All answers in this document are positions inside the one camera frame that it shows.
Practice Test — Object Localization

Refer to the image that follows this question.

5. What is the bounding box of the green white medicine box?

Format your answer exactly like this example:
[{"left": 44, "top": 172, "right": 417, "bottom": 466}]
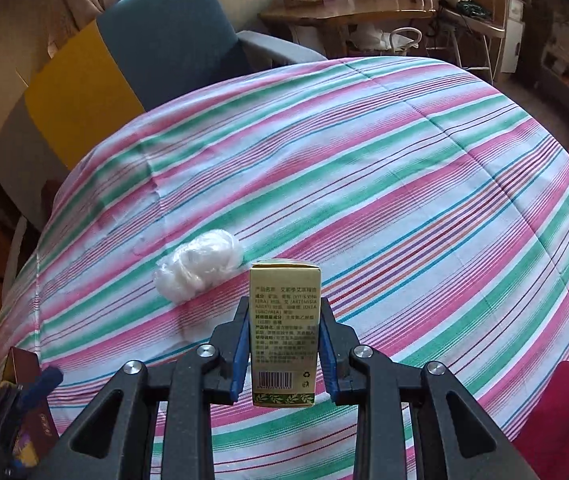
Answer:
[{"left": 249, "top": 260, "right": 321, "bottom": 408}]

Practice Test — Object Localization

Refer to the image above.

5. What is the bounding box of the maroon gold gift box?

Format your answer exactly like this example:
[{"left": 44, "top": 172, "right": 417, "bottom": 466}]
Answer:
[{"left": 1, "top": 347, "right": 59, "bottom": 467}]

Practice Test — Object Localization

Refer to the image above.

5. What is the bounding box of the white plastic wrapped ball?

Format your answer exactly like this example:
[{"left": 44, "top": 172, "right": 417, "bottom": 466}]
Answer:
[{"left": 153, "top": 230, "right": 244, "bottom": 304}]

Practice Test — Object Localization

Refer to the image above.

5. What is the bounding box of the striped pink green bedsheet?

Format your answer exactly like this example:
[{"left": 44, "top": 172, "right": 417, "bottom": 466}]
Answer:
[{"left": 0, "top": 55, "right": 569, "bottom": 480}]

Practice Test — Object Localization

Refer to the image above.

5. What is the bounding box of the grey headboard panel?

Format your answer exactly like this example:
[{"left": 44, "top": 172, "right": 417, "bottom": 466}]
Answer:
[{"left": 0, "top": 96, "right": 70, "bottom": 231}]

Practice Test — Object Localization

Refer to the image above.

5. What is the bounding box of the yellow headboard panel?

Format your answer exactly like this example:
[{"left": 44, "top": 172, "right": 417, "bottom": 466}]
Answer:
[{"left": 24, "top": 22, "right": 144, "bottom": 169}]

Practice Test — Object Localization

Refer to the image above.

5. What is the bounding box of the blue upholstered chair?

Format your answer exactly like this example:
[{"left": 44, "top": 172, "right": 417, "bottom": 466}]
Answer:
[{"left": 97, "top": 0, "right": 325, "bottom": 110}]

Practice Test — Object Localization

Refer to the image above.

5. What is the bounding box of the white metal side rack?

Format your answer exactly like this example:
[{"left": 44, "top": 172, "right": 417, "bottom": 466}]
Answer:
[{"left": 428, "top": 0, "right": 509, "bottom": 84}]

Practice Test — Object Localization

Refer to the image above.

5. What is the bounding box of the wooden desk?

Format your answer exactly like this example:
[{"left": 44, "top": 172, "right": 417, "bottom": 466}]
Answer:
[{"left": 258, "top": 0, "right": 437, "bottom": 58}]

